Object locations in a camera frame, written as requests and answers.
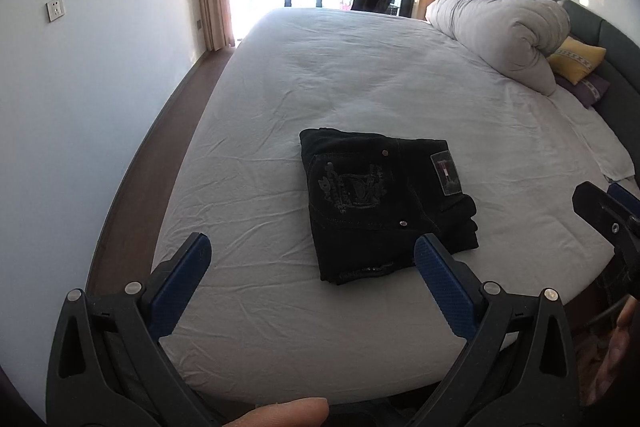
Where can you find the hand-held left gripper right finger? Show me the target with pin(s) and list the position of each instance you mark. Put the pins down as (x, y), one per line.
(445, 287)

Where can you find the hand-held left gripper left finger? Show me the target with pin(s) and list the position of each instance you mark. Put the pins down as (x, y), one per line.
(180, 287)

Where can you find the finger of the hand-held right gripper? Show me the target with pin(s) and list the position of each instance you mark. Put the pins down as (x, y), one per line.
(625, 197)
(592, 207)

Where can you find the black pants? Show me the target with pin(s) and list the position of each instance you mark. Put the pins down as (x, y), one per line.
(360, 217)

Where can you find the person's right hand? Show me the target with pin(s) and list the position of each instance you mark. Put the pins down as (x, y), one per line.
(615, 357)

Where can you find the person's left hand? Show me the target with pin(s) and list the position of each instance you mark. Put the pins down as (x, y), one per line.
(285, 414)

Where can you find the purple pillow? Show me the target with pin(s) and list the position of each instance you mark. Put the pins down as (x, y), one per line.
(590, 89)

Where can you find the yellow pillow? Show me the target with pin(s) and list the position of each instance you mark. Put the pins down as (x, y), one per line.
(580, 57)

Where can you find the rolled white duvet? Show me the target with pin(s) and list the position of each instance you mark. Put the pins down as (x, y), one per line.
(500, 32)

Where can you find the bed with white sheet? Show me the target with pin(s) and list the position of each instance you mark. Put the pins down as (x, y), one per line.
(300, 82)

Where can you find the white wall socket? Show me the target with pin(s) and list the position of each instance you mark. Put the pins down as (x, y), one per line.
(55, 9)

